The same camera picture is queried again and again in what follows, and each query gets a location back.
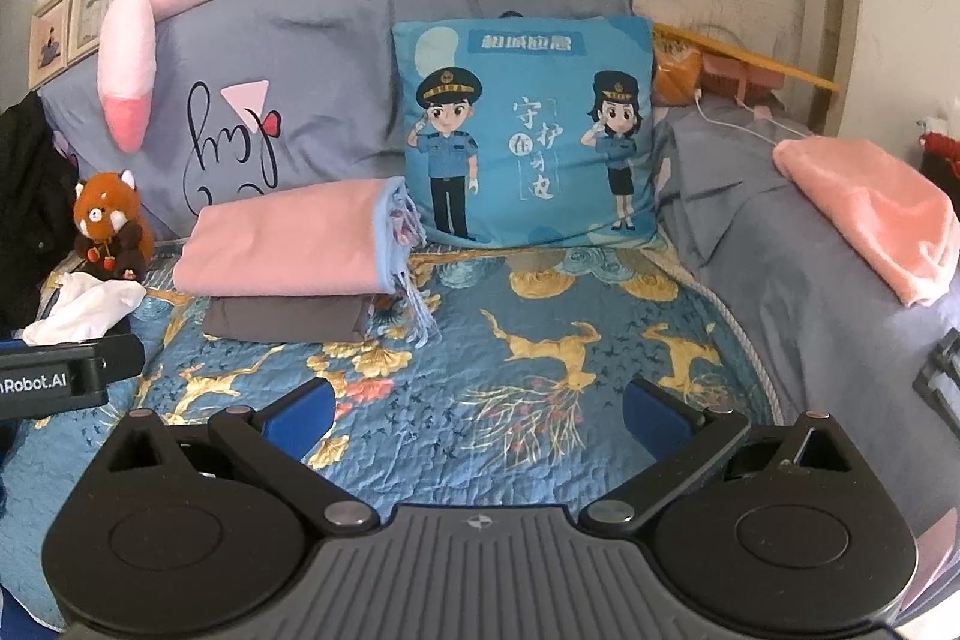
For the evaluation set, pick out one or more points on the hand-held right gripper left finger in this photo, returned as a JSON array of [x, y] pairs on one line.
[[300, 415]]

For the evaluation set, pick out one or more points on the pink and blue fringed scarf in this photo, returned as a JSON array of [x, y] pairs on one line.
[[285, 242]]

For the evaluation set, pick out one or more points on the folded grey and purple cloth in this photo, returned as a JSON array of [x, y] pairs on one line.
[[285, 317]]

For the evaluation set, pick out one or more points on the blue cartoon print cushion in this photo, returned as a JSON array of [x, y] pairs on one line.
[[525, 85]]

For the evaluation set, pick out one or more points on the orange bag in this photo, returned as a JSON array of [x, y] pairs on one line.
[[679, 78]]

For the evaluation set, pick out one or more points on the blue quilted deer bedspread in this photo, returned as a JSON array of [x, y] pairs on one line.
[[465, 385]]

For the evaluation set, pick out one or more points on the white cloth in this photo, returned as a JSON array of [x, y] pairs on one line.
[[75, 317]]

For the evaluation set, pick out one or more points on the pink plush toy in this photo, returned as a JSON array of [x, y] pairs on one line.
[[127, 48]]

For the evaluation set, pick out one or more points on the grey-blue duvet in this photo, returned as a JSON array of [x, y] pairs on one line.
[[810, 325]]

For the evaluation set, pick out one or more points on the red panda plush toy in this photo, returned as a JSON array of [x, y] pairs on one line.
[[101, 212]]

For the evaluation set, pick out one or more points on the large grey-purple script pillow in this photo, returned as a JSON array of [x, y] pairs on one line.
[[315, 25]]

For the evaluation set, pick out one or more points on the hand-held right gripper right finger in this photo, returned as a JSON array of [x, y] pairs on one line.
[[652, 415]]

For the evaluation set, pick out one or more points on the pink plastic basket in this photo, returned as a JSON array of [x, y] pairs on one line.
[[731, 70]]

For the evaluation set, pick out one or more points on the red and white object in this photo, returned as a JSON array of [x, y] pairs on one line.
[[941, 149]]

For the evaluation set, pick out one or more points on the black metal frame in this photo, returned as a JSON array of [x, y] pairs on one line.
[[937, 377]]

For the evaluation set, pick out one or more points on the pink towel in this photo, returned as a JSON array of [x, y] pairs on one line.
[[877, 212]]

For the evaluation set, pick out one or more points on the dark jacket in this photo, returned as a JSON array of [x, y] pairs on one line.
[[30, 197]]

